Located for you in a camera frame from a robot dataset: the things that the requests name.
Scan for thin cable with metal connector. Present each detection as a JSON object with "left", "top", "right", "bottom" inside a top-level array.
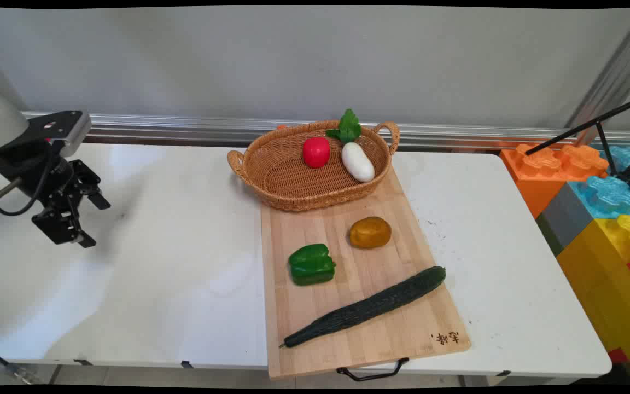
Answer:
[{"left": 0, "top": 345, "right": 34, "bottom": 385}]

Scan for woven wicker basket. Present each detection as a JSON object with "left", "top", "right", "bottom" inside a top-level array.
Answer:
[{"left": 226, "top": 120, "right": 401, "bottom": 213}]

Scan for yellow toy bell pepper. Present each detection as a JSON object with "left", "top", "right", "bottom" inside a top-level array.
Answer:
[{"left": 349, "top": 216, "right": 393, "bottom": 250}]

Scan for black camera cable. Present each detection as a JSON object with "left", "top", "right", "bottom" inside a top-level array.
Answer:
[{"left": 0, "top": 143, "right": 56, "bottom": 217}]

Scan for green toy bell pepper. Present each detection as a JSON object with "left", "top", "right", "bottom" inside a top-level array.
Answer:
[{"left": 287, "top": 244, "right": 337, "bottom": 287}]

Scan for aluminium frame post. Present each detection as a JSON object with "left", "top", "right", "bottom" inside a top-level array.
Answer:
[{"left": 565, "top": 8, "right": 630, "bottom": 132}]

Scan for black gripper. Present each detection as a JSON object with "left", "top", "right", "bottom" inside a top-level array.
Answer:
[{"left": 0, "top": 140, "right": 112, "bottom": 249}]

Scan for white toy radish green leaves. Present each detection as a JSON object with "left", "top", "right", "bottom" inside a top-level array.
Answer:
[{"left": 325, "top": 108, "right": 376, "bottom": 184}]

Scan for black tripod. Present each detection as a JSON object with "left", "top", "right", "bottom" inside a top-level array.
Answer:
[{"left": 524, "top": 92, "right": 630, "bottom": 187}]

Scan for large blue building block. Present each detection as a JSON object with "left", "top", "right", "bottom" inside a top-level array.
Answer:
[{"left": 567, "top": 144, "right": 630, "bottom": 220}]

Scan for black cutting board handle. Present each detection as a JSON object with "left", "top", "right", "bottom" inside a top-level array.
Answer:
[{"left": 336, "top": 358, "right": 410, "bottom": 382}]

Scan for large yellow building block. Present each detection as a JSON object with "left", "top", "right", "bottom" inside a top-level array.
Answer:
[{"left": 556, "top": 213, "right": 630, "bottom": 385}]

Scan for large grey building block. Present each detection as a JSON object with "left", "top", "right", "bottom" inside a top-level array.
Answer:
[{"left": 536, "top": 182, "right": 596, "bottom": 257}]

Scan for dark green toy cucumber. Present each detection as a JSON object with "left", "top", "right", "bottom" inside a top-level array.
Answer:
[{"left": 278, "top": 266, "right": 447, "bottom": 349}]

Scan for large orange building block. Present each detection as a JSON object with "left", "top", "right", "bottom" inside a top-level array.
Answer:
[{"left": 499, "top": 143, "right": 610, "bottom": 220}]

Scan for red toy bell pepper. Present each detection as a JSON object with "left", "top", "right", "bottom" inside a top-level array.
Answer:
[{"left": 302, "top": 136, "right": 331, "bottom": 169}]

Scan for aluminium rail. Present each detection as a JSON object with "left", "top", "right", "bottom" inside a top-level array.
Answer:
[{"left": 20, "top": 112, "right": 630, "bottom": 152}]

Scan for wooden cutting board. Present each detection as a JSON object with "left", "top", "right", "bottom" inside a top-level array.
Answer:
[{"left": 260, "top": 164, "right": 472, "bottom": 381}]

